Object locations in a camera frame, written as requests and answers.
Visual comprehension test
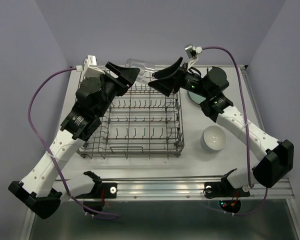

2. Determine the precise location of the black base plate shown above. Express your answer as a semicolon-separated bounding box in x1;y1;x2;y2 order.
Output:
203;181;250;199
75;182;118;199

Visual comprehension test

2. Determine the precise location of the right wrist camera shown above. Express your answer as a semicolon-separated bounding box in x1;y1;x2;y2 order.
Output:
184;44;203;69

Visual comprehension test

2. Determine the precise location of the grey wire dish rack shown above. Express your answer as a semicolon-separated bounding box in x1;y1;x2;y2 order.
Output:
77;82;185;159

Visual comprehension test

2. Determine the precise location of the aluminium mounting rail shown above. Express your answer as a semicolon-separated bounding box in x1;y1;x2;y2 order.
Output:
31;177;296;201

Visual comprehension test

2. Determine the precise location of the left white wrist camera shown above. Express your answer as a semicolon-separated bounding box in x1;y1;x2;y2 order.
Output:
75;55;104;78

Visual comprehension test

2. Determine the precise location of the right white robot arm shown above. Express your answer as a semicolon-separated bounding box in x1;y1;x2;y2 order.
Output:
148;57;294;195

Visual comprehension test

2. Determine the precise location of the clear glass cup back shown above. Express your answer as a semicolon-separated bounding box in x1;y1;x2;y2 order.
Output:
125;58;156;85

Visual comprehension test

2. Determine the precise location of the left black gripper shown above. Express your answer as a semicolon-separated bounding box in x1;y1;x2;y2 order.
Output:
95;61;141;118

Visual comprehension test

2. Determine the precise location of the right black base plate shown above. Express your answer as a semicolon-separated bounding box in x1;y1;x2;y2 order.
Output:
203;181;250;199

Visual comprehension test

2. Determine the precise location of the light green flower plate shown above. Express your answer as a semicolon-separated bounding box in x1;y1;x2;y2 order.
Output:
187;91;206;108

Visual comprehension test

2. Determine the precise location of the white ribbed bowl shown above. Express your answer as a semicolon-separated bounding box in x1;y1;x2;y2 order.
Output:
200;125;227;152

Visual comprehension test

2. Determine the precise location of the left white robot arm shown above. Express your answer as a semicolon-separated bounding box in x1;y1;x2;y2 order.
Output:
8;60;140;220

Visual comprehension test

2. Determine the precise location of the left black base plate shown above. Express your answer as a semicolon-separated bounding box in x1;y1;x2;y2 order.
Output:
75;182;118;199

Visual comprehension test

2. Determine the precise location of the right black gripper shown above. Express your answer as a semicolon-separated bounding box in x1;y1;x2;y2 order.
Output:
147;56;211;99

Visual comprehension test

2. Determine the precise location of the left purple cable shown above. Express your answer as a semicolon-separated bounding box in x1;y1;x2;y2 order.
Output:
27;68;121;221

